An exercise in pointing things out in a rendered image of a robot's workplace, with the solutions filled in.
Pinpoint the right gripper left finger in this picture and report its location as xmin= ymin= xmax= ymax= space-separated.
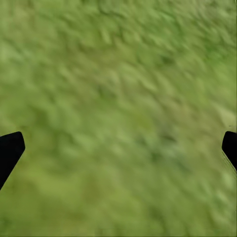
xmin=0 ymin=131 xmax=25 ymax=190

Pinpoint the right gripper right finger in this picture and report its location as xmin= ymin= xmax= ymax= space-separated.
xmin=222 ymin=131 xmax=237 ymax=170

